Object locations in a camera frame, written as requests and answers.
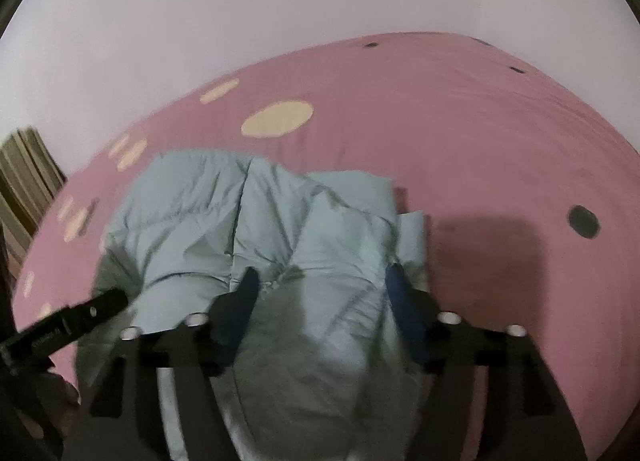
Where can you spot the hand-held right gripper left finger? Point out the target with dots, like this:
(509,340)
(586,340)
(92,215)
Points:
(235,326)

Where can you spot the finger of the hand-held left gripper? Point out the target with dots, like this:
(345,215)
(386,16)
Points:
(70,323)

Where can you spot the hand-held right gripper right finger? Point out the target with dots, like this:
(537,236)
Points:
(405,306)

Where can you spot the light blue-grey garment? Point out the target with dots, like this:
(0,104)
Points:
(280,251)

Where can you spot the person's left hand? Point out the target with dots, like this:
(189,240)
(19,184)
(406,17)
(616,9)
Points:
(52,401)

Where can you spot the striped beige curtain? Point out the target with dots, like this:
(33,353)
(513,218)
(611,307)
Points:
(25,181)

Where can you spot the pink dotted bed sheet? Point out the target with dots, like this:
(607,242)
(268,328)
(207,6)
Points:
(475,141)

